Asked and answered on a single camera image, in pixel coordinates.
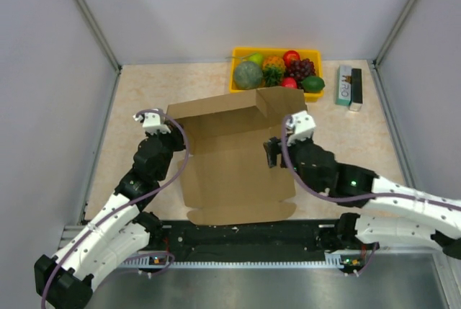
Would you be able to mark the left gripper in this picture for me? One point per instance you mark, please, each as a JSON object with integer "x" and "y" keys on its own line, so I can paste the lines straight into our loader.
{"x": 176, "y": 135}

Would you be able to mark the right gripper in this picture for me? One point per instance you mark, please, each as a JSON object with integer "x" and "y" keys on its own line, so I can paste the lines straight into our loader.
{"x": 274, "y": 147}

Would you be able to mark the brown cardboard box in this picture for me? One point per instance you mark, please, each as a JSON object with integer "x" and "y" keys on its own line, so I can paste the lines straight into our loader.
{"x": 227, "y": 180}

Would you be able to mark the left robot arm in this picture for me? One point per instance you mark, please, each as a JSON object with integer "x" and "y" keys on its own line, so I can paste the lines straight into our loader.
{"x": 70, "y": 277}

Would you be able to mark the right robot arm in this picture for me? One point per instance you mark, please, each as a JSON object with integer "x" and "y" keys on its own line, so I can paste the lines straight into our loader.
{"x": 422, "y": 218}

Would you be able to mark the red apple at front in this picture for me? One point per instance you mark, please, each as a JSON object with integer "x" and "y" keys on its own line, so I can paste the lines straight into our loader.
{"x": 289, "y": 82}

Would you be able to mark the red apple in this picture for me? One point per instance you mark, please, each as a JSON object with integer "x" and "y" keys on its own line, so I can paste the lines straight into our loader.
{"x": 289, "y": 82}
{"x": 289, "y": 57}

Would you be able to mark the dark green lime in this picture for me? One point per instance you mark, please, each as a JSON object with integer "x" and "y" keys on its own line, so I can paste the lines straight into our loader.
{"x": 313, "y": 84}

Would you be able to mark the green netted melon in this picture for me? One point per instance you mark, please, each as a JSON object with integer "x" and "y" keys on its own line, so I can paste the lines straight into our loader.
{"x": 247, "y": 75}

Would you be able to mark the orange pineapple with leaves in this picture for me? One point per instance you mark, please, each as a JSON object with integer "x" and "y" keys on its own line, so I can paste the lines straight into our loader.
{"x": 273, "y": 68}

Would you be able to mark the dark purple grape bunch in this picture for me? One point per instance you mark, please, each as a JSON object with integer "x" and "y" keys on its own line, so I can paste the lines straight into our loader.
{"x": 300, "y": 69}

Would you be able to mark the light green apple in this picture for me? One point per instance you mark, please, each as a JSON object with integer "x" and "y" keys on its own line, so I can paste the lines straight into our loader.
{"x": 256, "y": 58}

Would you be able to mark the red apple at back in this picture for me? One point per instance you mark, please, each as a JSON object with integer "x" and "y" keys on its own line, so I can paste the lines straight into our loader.
{"x": 289, "y": 57}

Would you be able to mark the yellow plastic fruit bin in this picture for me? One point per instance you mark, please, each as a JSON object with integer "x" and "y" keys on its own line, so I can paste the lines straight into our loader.
{"x": 313, "y": 55}

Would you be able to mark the white and black carton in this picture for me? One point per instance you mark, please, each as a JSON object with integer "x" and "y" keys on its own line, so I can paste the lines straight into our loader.
{"x": 349, "y": 88}

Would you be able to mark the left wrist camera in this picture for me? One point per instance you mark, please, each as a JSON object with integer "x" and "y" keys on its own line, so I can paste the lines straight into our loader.
{"x": 152, "y": 121}

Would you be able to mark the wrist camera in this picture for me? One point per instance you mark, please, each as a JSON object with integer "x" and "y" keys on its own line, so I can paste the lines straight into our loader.
{"x": 298, "y": 127}
{"x": 152, "y": 121}

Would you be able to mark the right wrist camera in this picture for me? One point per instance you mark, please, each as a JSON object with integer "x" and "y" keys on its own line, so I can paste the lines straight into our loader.
{"x": 298, "y": 127}

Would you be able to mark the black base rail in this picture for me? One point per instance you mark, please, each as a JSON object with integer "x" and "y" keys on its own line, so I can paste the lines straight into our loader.
{"x": 350, "y": 241}

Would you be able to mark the left aluminium frame post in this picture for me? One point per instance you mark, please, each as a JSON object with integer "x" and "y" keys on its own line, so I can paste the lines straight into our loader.
{"x": 97, "y": 33}

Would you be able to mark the aluminium frame post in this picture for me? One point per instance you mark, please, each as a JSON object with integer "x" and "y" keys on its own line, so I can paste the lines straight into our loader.
{"x": 395, "y": 31}
{"x": 97, "y": 33}

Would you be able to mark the right aluminium frame post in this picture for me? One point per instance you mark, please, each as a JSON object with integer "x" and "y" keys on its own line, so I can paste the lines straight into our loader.
{"x": 395, "y": 31}

